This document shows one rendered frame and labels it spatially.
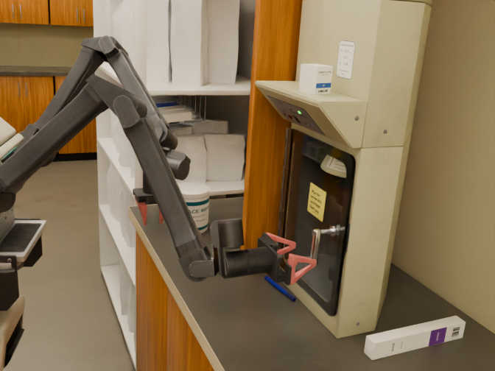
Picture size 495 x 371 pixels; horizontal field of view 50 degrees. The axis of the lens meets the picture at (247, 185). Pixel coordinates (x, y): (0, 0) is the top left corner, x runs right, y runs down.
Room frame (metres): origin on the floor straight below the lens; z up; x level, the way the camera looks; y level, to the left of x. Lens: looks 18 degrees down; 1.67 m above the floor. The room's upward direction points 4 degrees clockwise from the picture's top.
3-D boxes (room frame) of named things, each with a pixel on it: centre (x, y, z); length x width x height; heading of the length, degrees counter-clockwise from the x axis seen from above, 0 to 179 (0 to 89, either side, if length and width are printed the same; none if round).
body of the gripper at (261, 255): (1.07, -0.04, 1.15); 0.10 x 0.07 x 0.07; 24
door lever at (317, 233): (1.13, -0.18, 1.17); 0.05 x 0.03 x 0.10; 114
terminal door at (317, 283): (1.24, -0.16, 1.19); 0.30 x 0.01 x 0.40; 24
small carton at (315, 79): (1.19, -0.13, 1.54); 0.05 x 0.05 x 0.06; 41
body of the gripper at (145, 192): (1.38, 0.26, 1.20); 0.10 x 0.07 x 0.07; 114
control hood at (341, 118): (1.22, -0.12, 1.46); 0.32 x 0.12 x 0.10; 24
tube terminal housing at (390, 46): (1.30, -0.29, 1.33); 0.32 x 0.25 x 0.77; 24
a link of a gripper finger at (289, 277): (1.07, -0.12, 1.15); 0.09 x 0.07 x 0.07; 114
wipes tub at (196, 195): (1.72, 0.19, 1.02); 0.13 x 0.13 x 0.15
